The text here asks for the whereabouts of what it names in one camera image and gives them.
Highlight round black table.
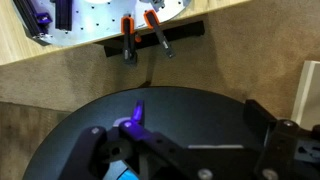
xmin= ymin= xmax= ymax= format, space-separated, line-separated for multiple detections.
xmin=22 ymin=86 xmax=320 ymax=180

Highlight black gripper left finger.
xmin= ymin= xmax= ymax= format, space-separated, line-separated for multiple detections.
xmin=59 ymin=99 xmax=201 ymax=180

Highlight black bar clamp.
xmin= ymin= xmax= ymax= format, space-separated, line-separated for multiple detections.
xmin=94 ymin=20 xmax=205 ymax=58

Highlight orange handled black clamp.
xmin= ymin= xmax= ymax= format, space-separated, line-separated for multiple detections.
xmin=120 ymin=14 xmax=143 ymax=65
xmin=143 ymin=9 xmax=177 ymax=59

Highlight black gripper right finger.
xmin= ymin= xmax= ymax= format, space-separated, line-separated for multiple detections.
xmin=244 ymin=99 xmax=320 ymax=180

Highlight clamps with orange handles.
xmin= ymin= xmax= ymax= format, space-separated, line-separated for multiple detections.
xmin=0 ymin=0 xmax=251 ymax=66

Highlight round aluminium base plate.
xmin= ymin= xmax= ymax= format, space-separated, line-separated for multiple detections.
xmin=13 ymin=0 xmax=193 ymax=47

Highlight black aluminium extrusion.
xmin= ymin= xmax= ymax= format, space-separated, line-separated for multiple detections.
xmin=13 ymin=0 xmax=54 ymax=46
xmin=54 ymin=0 xmax=73 ymax=32

